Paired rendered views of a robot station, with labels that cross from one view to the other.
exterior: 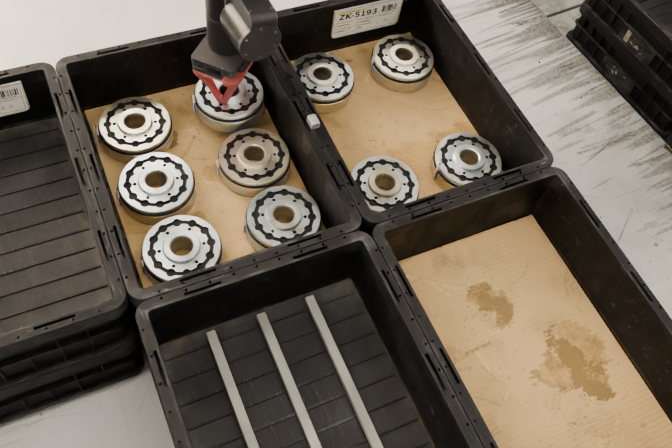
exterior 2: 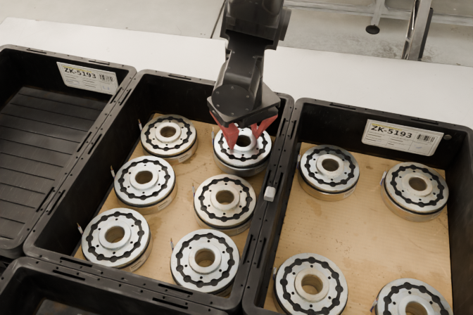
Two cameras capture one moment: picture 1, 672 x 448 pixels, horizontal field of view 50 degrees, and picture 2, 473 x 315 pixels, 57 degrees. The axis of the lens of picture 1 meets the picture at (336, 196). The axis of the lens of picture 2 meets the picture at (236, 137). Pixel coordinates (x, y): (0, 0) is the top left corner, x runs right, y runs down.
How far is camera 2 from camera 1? 48 cm
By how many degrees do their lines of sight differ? 31
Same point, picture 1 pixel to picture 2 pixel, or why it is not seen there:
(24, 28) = (192, 60)
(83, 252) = not seen: hidden behind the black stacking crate
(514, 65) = not seen: outside the picture
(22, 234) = (52, 169)
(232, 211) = (182, 232)
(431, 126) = (405, 261)
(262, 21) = (234, 80)
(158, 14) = (275, 83)
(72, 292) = not seen: hidden behind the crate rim
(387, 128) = (360, 239)
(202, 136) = (210, 166)
